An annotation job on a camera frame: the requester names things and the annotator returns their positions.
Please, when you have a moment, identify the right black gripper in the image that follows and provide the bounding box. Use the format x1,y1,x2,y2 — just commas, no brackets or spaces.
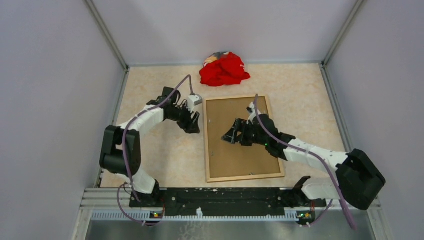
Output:
222,117,269,146

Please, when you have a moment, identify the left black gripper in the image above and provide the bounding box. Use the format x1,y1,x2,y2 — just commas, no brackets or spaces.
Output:
167,101,200,134

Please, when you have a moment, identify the brown cardboard backing board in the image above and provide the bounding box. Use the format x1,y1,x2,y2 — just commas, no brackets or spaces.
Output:
206,97,282,179

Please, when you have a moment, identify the wooden picture frame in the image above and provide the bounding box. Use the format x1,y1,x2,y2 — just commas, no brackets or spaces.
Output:
202,94,286,184

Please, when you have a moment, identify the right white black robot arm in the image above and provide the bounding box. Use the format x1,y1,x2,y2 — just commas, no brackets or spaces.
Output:
221,114,387,211

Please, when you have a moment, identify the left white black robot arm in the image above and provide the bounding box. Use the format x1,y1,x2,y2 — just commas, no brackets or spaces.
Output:
99,87,203,207

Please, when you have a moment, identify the red crumpled cloth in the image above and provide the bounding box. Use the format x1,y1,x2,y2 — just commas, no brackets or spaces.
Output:
199,51,251,87

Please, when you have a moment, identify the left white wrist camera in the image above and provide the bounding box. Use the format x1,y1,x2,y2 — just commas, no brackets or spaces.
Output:
186,94,203,112

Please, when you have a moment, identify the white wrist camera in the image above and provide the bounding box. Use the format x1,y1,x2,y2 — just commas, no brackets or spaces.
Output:
186,94,203,112
246,102,257,122

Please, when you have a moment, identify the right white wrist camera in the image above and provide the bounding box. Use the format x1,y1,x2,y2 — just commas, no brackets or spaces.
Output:
246,102,257,122

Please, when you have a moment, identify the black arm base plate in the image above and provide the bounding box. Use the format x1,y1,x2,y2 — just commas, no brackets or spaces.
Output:
129,187,311,217

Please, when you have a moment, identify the aluminium front rail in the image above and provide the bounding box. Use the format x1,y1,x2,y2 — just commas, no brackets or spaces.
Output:
79,187,382,222

